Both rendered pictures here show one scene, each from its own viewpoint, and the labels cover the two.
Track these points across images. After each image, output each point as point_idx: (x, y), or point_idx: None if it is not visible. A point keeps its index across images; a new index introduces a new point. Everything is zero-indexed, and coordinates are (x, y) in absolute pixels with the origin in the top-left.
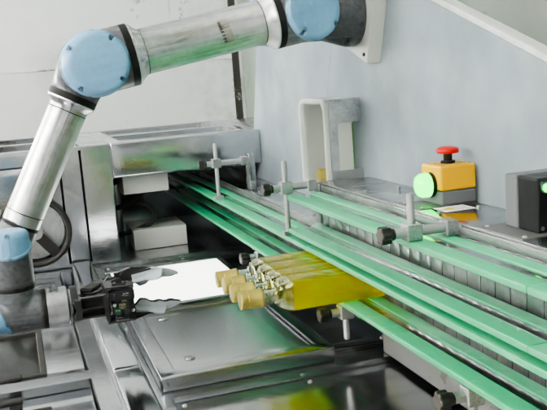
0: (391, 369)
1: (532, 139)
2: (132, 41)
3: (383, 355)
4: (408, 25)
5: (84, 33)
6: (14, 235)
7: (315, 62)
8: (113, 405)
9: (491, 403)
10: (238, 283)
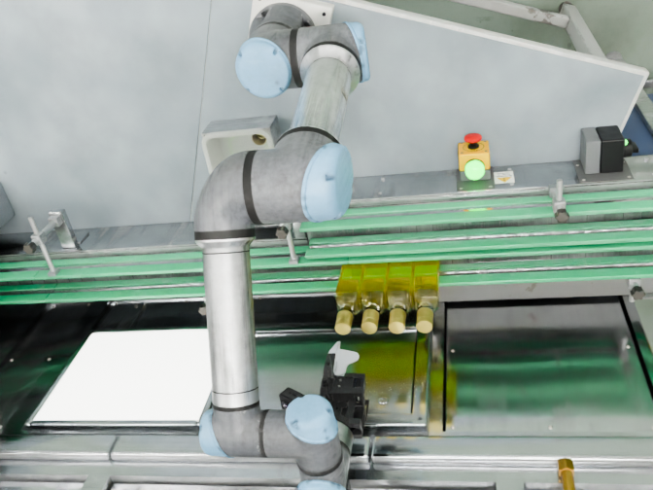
0: (461, 308)
1: (559, 112)
2: (339, 143)
3: (441, 304)
4: (374, 43)
5: (333, 155)
6: (329, 404)
7: (164, 90)
8: (431, 471)
9: (593, 284)
10: (377, 318)
